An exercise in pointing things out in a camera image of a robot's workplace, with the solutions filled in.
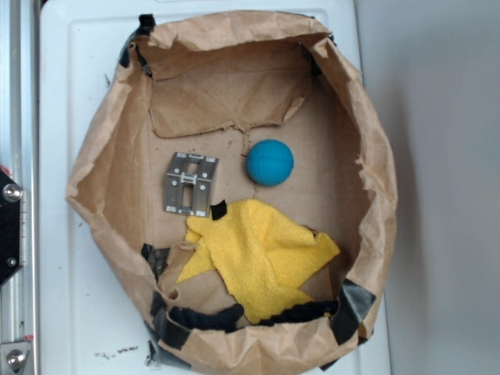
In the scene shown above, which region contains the blue rubber ball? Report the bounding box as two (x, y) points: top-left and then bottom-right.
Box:
(246, 139), (295, 187)

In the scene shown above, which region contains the brown paper-lined box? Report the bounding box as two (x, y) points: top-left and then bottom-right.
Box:
(66, 11), (398, 374)

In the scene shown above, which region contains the black tape piece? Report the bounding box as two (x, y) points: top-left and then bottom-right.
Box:
(210, 200), (227, 220)

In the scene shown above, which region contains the yellow microfiber cloth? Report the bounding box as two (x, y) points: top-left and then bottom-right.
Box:
(177, 199), (341, 324)

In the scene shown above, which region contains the white plastic tray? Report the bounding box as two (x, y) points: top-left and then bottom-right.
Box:
(37, 1), (398, 374)

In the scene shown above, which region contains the black mounting plate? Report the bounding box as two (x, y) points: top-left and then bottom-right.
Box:
(0, 170), (23, 287)

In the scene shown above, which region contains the grey metal bracket plate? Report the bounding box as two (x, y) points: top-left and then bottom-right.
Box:
(163, 152), (219, 217)

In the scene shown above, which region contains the aluminium frame rail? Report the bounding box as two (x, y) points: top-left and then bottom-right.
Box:
(1, 1), (41, 374)

